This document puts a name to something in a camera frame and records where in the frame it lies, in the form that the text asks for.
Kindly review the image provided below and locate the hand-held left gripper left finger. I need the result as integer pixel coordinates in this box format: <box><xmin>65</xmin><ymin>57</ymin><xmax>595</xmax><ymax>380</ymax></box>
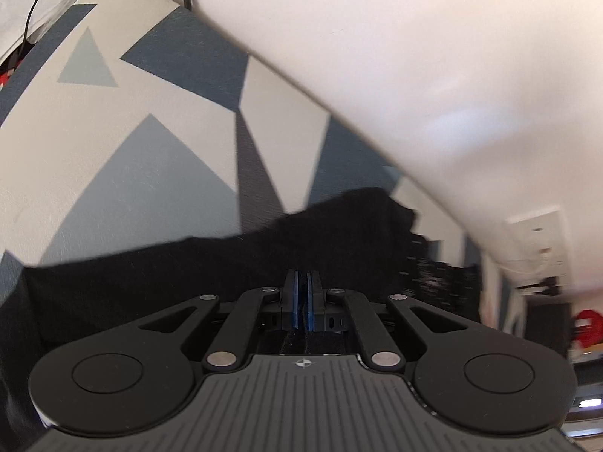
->
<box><xmin>136</xmin><ymin>270</ymin><xmax>302</xmax><ymax>370</ymax></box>

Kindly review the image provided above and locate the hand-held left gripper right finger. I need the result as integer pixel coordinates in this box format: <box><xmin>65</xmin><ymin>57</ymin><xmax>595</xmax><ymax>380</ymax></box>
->
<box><xmin>306</xmin><ymin>270</ymin><xmax>474</xmax><ymax>372</ymax></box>

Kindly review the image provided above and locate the black knit sweater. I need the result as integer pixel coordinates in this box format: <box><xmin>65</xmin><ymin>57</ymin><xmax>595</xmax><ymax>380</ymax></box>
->
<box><xmin>0</xmin><ymin>187</ymin><xmax>484</xmax><ymax>438</ymax></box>

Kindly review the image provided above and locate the geometric patterned sheet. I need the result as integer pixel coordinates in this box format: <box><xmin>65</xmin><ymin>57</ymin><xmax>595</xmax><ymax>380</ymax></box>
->
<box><xmin>0</xmin><ymin>0</ymin><xmax>528</xmax><ymax>340</ymax></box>

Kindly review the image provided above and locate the red round object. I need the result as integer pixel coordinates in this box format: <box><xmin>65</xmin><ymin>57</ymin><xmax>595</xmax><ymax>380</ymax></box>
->
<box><xmin>572</xmin><ymin>310</ymin><xmax>603</xmax><ymax>351</ymax></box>

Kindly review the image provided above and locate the white network wall plate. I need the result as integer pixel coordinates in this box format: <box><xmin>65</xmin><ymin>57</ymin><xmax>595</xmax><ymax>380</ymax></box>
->
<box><xmin>516</xmin><ymin>240</ymin><xmax>573</xmax><ymax>288</ymax></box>

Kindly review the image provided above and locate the thin black cable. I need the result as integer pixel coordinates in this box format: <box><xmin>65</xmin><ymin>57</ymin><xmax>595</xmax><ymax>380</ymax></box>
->
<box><xmin>23</xmin><ymin>0</ymin><xmax>99</xmax><ymax>43</ymax></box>

